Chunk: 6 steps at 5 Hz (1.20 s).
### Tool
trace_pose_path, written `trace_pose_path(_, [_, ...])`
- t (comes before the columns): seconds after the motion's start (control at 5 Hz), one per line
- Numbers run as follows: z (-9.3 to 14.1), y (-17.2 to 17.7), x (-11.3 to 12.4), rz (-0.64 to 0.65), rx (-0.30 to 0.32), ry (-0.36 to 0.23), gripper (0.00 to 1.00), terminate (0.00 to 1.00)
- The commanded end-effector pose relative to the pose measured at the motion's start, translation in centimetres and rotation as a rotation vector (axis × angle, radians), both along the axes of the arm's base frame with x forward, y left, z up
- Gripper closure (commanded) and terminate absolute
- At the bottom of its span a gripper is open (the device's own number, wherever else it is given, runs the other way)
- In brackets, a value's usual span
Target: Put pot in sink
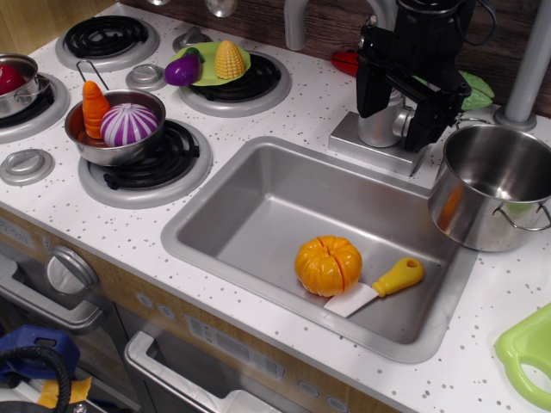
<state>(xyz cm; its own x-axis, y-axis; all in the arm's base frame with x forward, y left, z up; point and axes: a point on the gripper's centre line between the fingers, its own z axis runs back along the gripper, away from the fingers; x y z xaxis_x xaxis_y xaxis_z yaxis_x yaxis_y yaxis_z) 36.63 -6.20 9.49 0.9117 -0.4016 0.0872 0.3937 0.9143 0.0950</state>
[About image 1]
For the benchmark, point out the back left stove burner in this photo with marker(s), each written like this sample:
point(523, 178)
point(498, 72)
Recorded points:
point(109, 42)

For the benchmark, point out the grey oven door handle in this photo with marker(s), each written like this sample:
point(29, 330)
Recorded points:
point(27, 288)

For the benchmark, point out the silver toy faucet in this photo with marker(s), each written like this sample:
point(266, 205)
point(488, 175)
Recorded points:
point(379, 139)

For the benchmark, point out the front stove burner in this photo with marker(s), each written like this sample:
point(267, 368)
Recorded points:
point(175, 169)

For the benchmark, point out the orange toy pumpkin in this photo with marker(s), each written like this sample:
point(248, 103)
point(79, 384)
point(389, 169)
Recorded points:
point(328, 266)

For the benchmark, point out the orange toy carrot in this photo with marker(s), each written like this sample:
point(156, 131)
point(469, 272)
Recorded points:
point(94, 106)

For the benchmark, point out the silver stove knob front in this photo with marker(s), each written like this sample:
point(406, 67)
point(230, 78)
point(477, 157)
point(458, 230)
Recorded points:
point(26, 167)

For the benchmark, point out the grey vertical pole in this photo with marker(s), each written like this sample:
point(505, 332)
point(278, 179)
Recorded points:
point(518, 111)

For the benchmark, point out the steel pan with wire handle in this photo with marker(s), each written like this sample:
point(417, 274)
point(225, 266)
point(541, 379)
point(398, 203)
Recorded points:
point(96, 150)

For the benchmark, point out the grey toy sink basin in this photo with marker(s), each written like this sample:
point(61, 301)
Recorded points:
point(247, 223)

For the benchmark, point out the yellow toy corn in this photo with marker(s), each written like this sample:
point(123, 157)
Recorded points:
point(229, 63)

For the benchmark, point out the green toy cutting board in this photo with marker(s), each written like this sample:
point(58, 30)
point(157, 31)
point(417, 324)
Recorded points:
point(527, 343)

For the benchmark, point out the blue clamp tool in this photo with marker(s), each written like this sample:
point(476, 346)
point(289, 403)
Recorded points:
point(35, 352)

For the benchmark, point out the yellow handled toy knife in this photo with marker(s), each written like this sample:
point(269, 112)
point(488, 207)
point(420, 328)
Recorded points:
point(406, 272)

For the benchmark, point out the silver stove knob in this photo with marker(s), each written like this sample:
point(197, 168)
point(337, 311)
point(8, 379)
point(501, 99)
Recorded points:
point(190, 37)
point(26, 167)
point(147, 77)

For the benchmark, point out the small steel pot left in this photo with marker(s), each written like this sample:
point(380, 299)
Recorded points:
point(36, 85)

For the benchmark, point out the stove burner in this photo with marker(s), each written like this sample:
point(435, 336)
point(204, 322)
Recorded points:
point(42, 114)
point(265, 85)
point(175, 169)
point(109, 42)

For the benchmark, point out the red toy pepper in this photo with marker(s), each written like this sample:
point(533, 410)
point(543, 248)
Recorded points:
point(345, 62)

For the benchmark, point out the silver stove knob back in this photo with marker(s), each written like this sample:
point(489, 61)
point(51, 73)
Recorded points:
point(190, 37)

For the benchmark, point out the far left stove burner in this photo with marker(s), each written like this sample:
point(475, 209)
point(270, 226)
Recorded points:
point(42, 114)

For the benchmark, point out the red toy vegetable in pot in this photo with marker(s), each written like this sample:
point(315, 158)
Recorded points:
point(10, 79)

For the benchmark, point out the back right stove burner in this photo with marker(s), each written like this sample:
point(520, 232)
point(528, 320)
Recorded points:
point(265, 85)

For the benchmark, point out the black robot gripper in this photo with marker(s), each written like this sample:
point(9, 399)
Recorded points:
point(426, 39)

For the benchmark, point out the silver oven dial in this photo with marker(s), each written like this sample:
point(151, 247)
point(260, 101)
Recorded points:
point(68, 273)

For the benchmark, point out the grey dishwasher door handle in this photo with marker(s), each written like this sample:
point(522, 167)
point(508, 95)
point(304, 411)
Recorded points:
point(184, 389)

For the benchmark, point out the green toy plate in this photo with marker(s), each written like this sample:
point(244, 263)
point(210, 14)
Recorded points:
point(208, 50)

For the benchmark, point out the silver stove knob middle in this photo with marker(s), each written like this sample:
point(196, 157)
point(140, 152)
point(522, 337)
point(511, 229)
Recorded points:
point(147, 77)

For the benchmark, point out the hanging silver ladle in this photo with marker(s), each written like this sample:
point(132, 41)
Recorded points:
point(221, 8)

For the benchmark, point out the purple toy eggplant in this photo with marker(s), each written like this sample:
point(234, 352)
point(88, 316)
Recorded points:
point(185, 70)

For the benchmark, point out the purple white toy onion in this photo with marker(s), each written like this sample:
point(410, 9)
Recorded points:
point(127, 123)

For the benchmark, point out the large stainless steel pot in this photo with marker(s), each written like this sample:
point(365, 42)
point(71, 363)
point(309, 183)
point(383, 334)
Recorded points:
point(492, 190)

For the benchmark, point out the green toy lettuce leaf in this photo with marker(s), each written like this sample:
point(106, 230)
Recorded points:
point(454, 92)

